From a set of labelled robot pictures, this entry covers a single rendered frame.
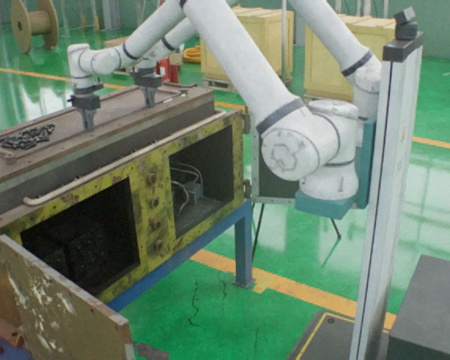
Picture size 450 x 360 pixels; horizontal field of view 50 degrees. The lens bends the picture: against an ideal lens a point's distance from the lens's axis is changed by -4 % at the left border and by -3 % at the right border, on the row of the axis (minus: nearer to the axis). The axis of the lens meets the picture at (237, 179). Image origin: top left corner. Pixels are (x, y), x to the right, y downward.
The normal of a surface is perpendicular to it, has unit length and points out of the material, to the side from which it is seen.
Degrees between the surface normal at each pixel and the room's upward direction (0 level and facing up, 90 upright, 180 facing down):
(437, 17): 90
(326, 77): 90
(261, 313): 0
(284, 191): 90
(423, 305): 0
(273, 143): 92
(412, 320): 0
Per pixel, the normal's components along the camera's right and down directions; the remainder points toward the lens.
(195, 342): -0.02, -0.90
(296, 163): -0.48, 0.44
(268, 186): -0.18, 0.43
